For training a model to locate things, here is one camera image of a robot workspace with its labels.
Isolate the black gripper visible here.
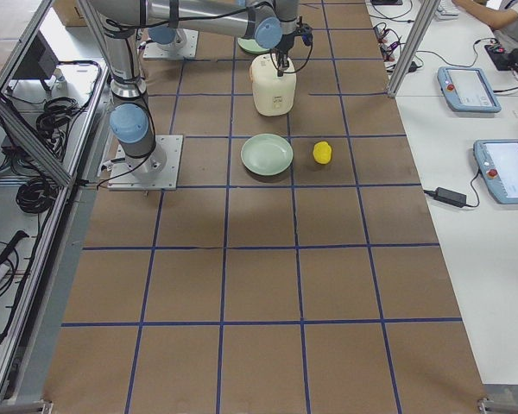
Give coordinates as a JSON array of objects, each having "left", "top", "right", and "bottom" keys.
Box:
[{"left": 275, "top": 19, "right": 299, "bottom": 78}]

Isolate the cream rice cooker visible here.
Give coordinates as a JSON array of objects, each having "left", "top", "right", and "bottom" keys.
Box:
[{"left": 250, "top": 53, "right": 296, "bottom": 116}]

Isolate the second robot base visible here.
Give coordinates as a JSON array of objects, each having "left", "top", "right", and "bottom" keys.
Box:
[{"left": 148, "top": 26, "right": 187, "bottom": 54}]

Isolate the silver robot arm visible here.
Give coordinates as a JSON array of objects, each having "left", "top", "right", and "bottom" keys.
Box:
[{"left": 91, "top": 1, "right": 308, "bottom": 186}]

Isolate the green plate near cooker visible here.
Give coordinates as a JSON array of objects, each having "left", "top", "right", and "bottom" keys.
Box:
[{"left": 237, "top": 38, "right": 269, "bottom": 55}]

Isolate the yellow toy fruit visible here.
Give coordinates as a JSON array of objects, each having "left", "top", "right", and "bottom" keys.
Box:
[{"left": 313, "top": 141, "right": 332, "bottom": 165}]

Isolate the teach pendant far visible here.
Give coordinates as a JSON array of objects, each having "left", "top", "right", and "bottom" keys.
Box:
[{"left": 437, "top": 66, "right": 502, "bottom": 114}]

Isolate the teach pendant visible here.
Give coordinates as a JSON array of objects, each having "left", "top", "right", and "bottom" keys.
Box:
[
  {"left": 473, "top": 139, "right": 518, "bottom": 204},
  {"left": 437, "top": 66, "right": 502, "bottom": 114}
]

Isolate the black power adapter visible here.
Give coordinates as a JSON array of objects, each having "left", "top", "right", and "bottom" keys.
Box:
[{"left": 433, "top": 187, "right": 467, "bottom": 208}]

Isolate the brown paper mat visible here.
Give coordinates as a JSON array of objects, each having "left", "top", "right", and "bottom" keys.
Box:
[{"left": 44, "top": 1, "right": 483, "bottom": 413}]

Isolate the teach pendant near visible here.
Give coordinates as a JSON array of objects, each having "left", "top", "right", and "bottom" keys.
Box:
[{"left": 473, "top": 139, "right": 518, "bottom": 204}]

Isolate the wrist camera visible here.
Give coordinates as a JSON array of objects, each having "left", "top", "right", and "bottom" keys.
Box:
[{"left": 296, "top": 23, "right": 313, "bottom": 47}]

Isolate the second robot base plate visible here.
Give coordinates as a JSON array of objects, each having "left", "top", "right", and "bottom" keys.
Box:
[{"left": 143, "top": 29, "right": 199, "bottom": 60}]

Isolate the aluminium frame post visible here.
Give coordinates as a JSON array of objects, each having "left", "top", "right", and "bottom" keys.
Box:
[{"left": 387, "top": 0, "right": 439, "bottom": 97}]

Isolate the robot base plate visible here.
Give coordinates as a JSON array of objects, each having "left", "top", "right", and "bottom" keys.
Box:
[{"left": 106, "top": 135, "right": 183, "bottom": 191}]

